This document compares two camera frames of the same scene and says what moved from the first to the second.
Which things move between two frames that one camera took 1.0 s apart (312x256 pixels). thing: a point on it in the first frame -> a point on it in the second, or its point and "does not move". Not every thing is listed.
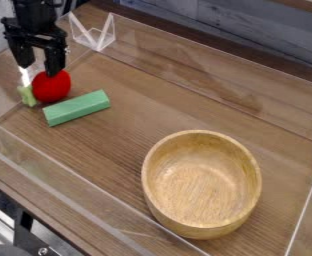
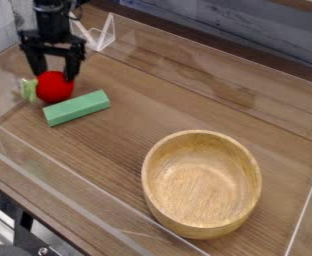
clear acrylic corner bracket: [98, 39] does not move
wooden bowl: [202, 183] does not move
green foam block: [68, 110] does not move
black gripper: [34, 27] -> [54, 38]
